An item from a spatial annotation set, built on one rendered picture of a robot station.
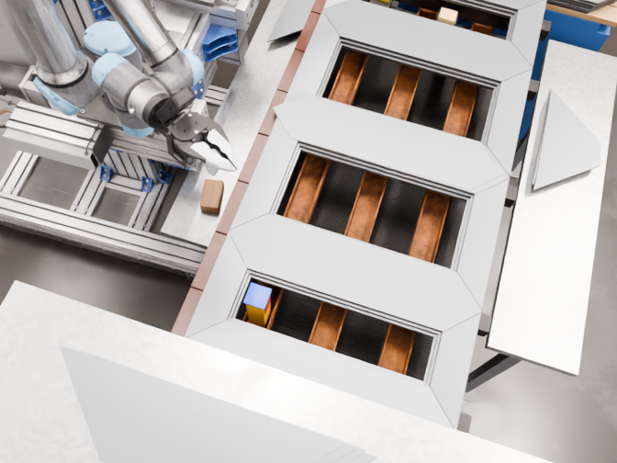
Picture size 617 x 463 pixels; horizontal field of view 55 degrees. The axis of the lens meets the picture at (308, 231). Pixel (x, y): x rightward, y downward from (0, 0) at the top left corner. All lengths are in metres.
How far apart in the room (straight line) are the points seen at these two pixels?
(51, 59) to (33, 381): 0.71
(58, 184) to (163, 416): 1.51
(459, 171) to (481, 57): 0.46
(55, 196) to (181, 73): 1.39
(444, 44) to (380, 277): 0.88
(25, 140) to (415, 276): 1.17
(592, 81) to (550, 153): 0.40
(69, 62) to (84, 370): 0.69
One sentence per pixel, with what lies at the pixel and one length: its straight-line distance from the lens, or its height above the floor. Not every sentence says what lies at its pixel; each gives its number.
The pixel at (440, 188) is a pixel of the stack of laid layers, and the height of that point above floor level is 0.83.
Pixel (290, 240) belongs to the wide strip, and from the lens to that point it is 1.69.
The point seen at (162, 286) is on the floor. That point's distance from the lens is 2.59.
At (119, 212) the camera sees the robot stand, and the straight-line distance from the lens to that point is 2.53.
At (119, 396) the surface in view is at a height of 1.07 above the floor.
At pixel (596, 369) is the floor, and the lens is 2.77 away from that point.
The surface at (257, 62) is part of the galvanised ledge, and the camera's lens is 2.26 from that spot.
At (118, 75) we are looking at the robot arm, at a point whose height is 1.47.
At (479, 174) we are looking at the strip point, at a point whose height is 0.85.
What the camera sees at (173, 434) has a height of 1.07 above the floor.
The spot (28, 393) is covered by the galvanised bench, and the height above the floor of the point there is 1.05.
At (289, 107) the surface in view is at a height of 0.85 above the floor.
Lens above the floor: 2.40
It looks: 65 degrees down
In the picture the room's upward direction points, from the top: 6 degrees clockwise
